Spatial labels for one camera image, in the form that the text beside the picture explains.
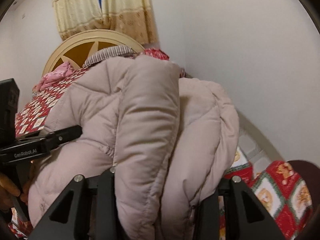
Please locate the person's left hand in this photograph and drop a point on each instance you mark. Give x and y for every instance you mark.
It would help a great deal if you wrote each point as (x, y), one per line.
(9, 190)

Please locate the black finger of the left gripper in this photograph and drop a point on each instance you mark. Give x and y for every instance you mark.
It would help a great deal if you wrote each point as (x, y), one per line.
(57, 138)

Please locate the striped pillow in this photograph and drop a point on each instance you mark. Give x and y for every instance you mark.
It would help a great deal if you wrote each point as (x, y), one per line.
(107, 53)

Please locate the red floral cloth bundle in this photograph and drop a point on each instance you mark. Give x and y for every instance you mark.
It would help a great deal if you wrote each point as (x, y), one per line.
(156, 53)

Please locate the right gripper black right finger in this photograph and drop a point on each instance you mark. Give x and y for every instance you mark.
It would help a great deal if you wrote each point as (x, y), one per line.
(245, 216)

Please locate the left beige patterned curtain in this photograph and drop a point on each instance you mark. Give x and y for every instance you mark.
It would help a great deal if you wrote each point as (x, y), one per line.
(75, 16)

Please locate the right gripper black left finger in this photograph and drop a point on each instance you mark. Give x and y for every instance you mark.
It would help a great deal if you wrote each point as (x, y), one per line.
(69, 215)

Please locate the right beige patterned curtain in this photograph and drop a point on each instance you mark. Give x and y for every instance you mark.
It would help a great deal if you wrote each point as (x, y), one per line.
(133, 18)

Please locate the beige patterned curtain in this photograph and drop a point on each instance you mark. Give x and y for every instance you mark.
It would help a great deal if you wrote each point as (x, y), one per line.
(133, 18)
(75, 16)

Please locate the red patchwork bear bedspread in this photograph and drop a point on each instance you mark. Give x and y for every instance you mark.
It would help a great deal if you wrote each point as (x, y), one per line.
(279, 187)

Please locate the cream arched wooden headboard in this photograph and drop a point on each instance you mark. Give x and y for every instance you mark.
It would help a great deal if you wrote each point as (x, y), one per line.
(79, 47)

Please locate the beige quilted puffer jacket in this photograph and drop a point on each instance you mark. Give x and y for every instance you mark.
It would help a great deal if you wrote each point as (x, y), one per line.
(169, 139)

